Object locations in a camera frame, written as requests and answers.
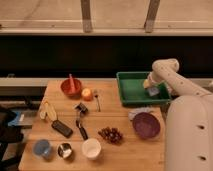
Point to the purple bowl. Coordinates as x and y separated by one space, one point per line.
146 125

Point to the metal fork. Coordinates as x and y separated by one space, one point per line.
97 100

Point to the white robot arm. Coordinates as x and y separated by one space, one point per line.
189 121

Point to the blue plastic cup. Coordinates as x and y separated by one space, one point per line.
42 148

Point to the bunch of dark grapes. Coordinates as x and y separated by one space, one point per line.
111 135

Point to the blue sponge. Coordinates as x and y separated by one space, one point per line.
153 91

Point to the white cup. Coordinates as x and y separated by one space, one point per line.
91 148

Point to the banana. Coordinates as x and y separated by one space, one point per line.
48 111

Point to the black rectangular block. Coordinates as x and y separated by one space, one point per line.
62 128

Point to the black object at left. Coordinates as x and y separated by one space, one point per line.
9 134

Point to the red spoon in bowl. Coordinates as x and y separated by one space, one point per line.
72 84

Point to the small metal cup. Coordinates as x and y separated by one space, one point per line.
65 150

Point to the red bowl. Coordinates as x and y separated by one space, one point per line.
65 87

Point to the black dish brush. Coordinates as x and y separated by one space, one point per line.
81 110

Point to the green plastic tray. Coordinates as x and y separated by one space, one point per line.
132 92

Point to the light purple cloth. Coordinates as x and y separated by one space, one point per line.
136 111

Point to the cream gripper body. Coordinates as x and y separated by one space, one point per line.
147 84

